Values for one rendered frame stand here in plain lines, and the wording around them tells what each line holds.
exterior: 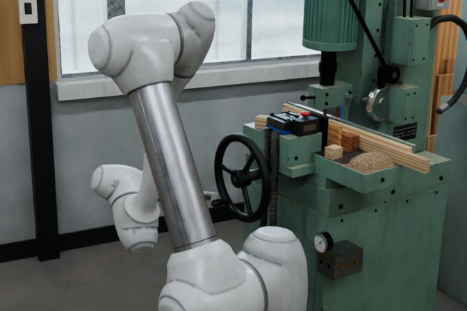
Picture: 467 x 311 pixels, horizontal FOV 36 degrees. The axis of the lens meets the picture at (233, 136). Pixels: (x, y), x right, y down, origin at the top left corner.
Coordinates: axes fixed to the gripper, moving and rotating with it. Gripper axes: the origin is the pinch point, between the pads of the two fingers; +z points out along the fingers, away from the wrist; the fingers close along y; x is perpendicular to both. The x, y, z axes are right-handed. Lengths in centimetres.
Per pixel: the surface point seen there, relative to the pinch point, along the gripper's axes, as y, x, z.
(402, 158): -44, -31, 31
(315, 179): -23.4, -16.4, 20.1
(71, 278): 100, 72, 18
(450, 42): 78, -92, 197
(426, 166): -53, -31, 31
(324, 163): -27.4, -22.5, 17.8
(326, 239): -36.5, -1.3, 19.1
